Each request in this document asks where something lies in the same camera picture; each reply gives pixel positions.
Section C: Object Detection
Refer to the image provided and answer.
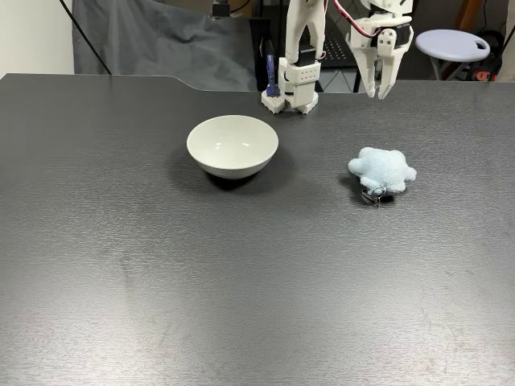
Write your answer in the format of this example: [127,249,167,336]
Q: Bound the skyblue plush doll with keyring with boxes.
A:
[347,146,418,209]

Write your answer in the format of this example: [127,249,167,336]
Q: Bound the white bowl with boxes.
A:
[186,114,279,180]

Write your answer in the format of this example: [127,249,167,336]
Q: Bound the white round stool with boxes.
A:
[414,28,492,81]

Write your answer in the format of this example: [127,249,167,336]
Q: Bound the red and black appliance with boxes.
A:
[468,27,515,82]

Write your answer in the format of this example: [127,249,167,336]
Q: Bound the blue table clamp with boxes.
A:
[266,54,280,97]

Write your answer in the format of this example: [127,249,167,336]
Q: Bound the grey cloth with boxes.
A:
[72,0,259,92]

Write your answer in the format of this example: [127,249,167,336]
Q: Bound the thin black stand leg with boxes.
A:
[59,0,113,76]

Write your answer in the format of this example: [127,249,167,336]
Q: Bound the small black camera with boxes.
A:
[211,0,233,19]

